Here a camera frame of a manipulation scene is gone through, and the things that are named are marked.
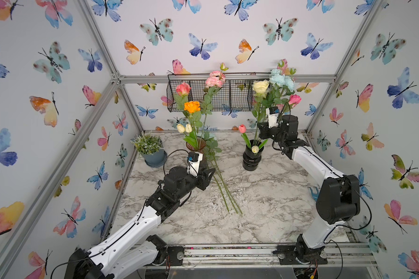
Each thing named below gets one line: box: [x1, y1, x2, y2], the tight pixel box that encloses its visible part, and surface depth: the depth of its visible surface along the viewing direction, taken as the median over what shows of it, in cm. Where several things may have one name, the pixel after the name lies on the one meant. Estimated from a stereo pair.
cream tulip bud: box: [251, 145, 260, 156], surface depth 78 cm
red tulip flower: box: [238, 123, 247, 134], surface depth 83 cm
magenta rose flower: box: [288, 94, 302, 108], surface depth 78 cm
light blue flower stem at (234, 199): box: [212, 151, 244, 216], surface depth 97 cm
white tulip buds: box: [176, 123, 193, 134], surface depth 82 cm
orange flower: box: [183, 101, 201, 114], surface depth 82 cm
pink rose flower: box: [175, 81, 192, 98], surface depth 84 cm
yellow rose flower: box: [253, 79, 270, 94], surface depth 79 cm
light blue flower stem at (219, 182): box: [211, 154, 230, 213], surface depth 98 cm
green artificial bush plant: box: [130, 131, 164, 155], surface depth 93 cm
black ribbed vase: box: [242, 145, 265, 171], surface depth 98 cm
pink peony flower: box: [205, 70, 226, 88], surface depth 80 cm
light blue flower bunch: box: [269, 68, 296, 92], surface depth 82 cm
